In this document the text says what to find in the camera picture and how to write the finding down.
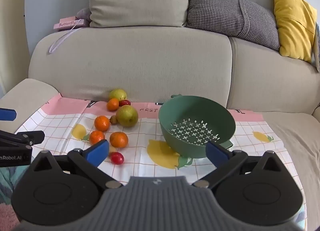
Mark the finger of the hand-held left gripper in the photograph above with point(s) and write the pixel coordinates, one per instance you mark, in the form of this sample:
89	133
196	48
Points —
25	138
7	114

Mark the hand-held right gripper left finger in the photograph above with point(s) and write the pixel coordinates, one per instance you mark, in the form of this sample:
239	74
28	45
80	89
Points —
97	152

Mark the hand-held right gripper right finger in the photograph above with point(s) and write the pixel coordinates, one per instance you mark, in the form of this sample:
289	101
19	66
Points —
217	152

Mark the orange mandarin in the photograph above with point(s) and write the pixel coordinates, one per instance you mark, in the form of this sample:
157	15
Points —
102	123
96	137
118	139
112	104

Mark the red cherry tomato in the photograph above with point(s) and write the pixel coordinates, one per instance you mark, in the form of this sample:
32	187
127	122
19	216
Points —
124	102
117	158

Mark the green colander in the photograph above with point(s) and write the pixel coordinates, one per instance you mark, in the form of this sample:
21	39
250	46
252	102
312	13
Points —
197	111

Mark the large green pear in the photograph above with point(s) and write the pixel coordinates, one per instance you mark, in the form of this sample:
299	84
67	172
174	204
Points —
127	116

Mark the teal pink patterned blanket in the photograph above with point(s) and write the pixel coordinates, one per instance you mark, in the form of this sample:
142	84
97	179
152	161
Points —
6	186

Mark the brown kiwi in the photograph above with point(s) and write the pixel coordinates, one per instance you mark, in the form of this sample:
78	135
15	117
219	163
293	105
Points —
113	119

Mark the pink checked printed cloth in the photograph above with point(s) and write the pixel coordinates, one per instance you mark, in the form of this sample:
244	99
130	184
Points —
147	131

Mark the small yellow pear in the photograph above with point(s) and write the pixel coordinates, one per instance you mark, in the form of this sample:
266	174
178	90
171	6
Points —
118	94

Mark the white ribbon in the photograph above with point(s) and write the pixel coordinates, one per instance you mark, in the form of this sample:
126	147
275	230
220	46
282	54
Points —
55	44

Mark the beige fabric sofa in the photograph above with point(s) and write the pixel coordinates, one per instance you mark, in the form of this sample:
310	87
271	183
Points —
137	58

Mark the pink cardboard box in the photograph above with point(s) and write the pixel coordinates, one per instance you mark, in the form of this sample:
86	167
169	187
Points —
67	23

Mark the purple plush toy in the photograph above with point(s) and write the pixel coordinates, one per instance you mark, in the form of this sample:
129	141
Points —
83	13

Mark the houndstooth cushion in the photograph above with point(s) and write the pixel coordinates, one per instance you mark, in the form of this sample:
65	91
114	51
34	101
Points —
230	16

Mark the yellow cushion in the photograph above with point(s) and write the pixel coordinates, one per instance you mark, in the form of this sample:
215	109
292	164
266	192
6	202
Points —
292	23

